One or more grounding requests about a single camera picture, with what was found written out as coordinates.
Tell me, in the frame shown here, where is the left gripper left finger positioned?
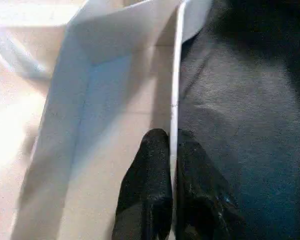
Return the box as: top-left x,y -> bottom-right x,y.
111,128 -> 174,240

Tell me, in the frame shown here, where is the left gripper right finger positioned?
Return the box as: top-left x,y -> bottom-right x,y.
174,129 -> 249,240

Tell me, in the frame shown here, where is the white plastic table top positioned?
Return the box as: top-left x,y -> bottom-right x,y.
0,0 -> 213,240

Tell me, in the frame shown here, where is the black shiny mat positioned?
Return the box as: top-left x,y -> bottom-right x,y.
174,0 -> 300,240

